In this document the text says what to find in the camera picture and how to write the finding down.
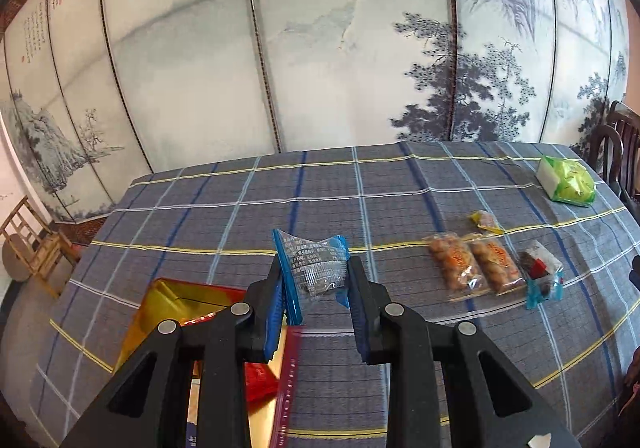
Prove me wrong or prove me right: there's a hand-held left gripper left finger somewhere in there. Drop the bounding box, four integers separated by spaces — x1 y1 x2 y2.
60 255 306 448

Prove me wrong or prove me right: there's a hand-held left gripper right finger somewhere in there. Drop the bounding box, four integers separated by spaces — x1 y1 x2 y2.
346 255 583 448

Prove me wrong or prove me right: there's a blue-edged clear snack packet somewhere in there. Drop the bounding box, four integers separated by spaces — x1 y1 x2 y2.
271 228 351 326

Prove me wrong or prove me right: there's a red snack packet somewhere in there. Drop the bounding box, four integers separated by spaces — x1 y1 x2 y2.
242 362 278 404

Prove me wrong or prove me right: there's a dark clear snack packet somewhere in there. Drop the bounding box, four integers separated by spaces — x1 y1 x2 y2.
517 240 566 311

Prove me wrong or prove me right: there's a clear peanut snack packet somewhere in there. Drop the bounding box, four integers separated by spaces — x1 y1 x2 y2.
467 235 526 296
424 232 488 301

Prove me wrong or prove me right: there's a gold and red tin box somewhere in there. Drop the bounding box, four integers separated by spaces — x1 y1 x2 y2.
112 278 301 448

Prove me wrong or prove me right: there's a small yellow snack packet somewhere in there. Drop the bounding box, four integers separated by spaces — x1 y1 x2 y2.
469 209 505 235

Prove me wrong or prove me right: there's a green tissue pack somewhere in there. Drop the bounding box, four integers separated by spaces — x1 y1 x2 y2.
536 155 597 208

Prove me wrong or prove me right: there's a dark wooden chair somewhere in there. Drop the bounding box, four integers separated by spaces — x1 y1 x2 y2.
585 100 640 209

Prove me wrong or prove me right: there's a light wooden chair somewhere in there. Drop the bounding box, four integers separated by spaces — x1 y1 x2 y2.
0 195 81 299

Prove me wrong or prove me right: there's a painted folding screen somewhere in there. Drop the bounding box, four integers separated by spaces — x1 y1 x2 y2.
0 0 633 224

